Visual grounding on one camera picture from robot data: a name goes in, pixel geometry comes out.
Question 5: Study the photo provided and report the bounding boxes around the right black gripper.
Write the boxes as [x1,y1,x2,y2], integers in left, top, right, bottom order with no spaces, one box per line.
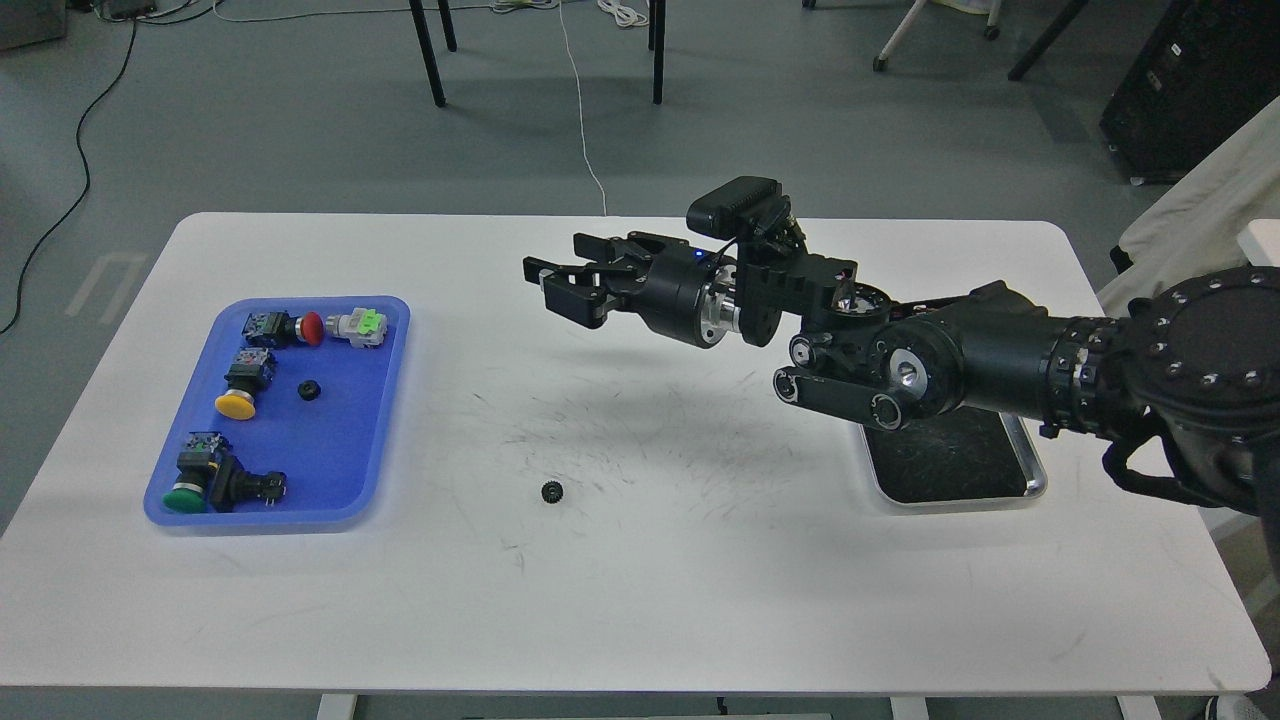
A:
[522,231,746,351]

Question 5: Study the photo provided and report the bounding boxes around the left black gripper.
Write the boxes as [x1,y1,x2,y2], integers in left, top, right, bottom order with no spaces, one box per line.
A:
[630,245,746,351]

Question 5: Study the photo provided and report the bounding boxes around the small black gear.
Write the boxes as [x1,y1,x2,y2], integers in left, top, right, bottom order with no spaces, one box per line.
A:
[540,480,564,503]
[296,379,323,402]

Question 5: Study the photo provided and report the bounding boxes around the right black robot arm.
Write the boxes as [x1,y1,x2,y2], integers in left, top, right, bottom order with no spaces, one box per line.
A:
[522,231,1277,521]

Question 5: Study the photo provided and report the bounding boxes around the black chair legs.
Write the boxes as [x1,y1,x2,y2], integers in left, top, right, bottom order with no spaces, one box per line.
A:
[410,0,669,109]

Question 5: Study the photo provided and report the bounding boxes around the metal tray with black mat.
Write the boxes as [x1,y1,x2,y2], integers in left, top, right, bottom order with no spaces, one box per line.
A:
[864,407,1048,511]

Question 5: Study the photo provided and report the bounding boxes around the blue plastic tray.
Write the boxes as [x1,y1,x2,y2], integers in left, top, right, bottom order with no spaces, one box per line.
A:
[143,295,411,536]

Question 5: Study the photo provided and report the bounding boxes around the beige cloth cover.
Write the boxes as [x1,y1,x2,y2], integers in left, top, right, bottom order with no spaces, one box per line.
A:
[1096,100,1279,316]

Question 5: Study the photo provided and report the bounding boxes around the black cabinet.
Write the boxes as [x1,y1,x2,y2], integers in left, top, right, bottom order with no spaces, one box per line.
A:
[1100,1,1279,186]

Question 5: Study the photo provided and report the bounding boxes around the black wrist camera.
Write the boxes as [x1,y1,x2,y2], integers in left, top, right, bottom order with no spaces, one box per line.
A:
[685,176,792,241]

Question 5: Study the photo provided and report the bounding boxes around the white floor cable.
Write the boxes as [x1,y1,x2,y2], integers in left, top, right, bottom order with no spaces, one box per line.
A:
[215,0,653,217]

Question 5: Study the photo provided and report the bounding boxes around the green white switch component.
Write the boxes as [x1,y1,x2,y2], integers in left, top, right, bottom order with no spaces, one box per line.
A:
[324,307,389,348]

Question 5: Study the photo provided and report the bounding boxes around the red push button switch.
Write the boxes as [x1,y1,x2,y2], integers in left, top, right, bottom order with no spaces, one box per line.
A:
[241,311,325,348]

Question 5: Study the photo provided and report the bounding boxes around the yellow push button switch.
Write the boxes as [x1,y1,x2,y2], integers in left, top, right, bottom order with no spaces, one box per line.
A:
[214,347,276,421]

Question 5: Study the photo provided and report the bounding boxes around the green push button switch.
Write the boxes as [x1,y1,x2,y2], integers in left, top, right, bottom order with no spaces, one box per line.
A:
[161,430,287,514]

